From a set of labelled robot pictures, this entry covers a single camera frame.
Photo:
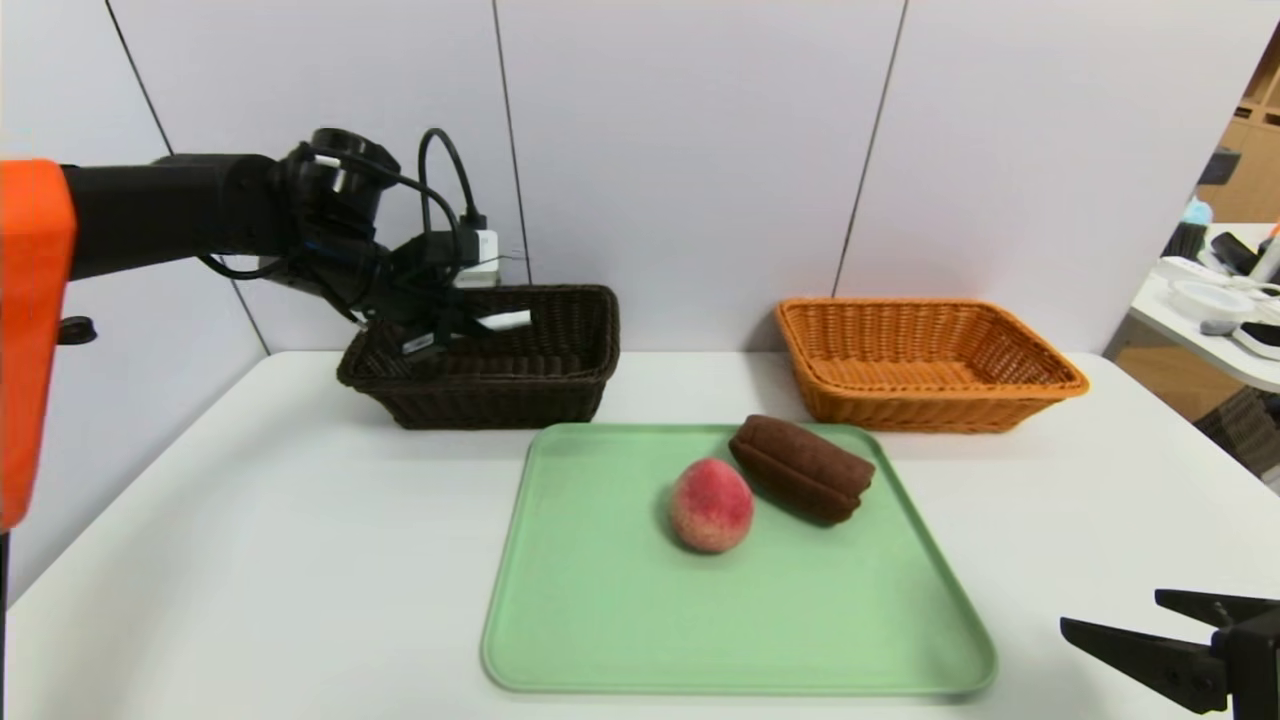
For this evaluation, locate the wooden cabinet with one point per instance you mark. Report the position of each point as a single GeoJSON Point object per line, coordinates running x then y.
{"type": "Point", "coordinates": [1255, 170]}

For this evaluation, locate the orange wicker basket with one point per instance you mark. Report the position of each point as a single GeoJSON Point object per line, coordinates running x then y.
{"type": "Point", "coordinates": [930, 405]}

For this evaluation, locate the brown chocolate bread roll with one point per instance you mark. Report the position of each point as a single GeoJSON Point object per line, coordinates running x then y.
{"type": "Point", "coordinates": [800, 465]}

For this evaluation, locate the dark wicker chair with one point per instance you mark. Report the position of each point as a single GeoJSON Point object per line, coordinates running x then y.
{"type": "Point", "coordinates": [1245, 430]}

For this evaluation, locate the black handheld device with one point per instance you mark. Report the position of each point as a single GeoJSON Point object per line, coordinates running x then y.
{"type": "Point", "coordinates": [1235, 252]}

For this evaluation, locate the white power strip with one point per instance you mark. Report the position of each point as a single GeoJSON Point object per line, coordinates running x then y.
{"type": "Point", "coordinates": [1185, 268]}

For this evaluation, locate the red peach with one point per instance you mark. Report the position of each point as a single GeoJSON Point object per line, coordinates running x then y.
{"type": "Point", "coordinates": [710, 505]}

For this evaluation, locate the light blue bottle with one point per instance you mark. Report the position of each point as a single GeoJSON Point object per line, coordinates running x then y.
{"type": "Point", "coordinates": [1198, 212]}

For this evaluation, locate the small grey object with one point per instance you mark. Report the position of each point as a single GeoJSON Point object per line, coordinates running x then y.
{"type": "Point", "coordinates": [1216, 327]}

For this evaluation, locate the black and white shoe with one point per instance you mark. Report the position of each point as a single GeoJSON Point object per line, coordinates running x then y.
{"type": "Point", "coordinates": [1260, 340]}

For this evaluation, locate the white bottle orange cap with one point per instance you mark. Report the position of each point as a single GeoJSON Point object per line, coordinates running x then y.
{"type": "Point", "coordinates": [1268, 260]}

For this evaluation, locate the dark brown wicker basket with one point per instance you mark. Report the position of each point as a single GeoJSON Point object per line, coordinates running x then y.
{"type": "Point", "coordinates": [500, 400]}

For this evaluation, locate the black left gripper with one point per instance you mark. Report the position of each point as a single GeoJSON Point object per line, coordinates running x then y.
{"type": "Point", "coordinates": [420, 343]}

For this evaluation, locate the white side table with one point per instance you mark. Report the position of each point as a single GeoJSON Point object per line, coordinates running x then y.
{"type": "Point", "coordinates": [1160, 310]}

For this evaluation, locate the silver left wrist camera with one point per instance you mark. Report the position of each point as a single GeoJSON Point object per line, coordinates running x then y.
{"type": "Point", "coordinates": [478, 260]}

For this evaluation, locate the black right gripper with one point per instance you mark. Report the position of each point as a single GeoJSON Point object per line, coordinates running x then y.
{"type": "Point", "coordinates": [1240, 643]}

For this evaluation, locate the white round container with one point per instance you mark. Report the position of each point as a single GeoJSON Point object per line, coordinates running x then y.
{"type": "Point", "coordinates": [1210, 300]}

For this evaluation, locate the light green plastic tray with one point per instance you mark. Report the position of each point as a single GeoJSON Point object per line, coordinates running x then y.
{"type": "Point", "coordinates": [620, 600]}

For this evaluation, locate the black box on cabinet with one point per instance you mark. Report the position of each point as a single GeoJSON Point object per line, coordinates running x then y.
{"type": "Point", "coordinates": [1218, 167]}

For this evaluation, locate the black brush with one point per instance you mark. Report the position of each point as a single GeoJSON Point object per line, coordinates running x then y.
{"type": "Point", "coordinates": [1185, 242]}

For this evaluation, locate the white marker pen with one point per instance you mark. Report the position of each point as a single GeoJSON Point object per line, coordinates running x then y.
{"type": "Point", "coordinates": [510, 321]}

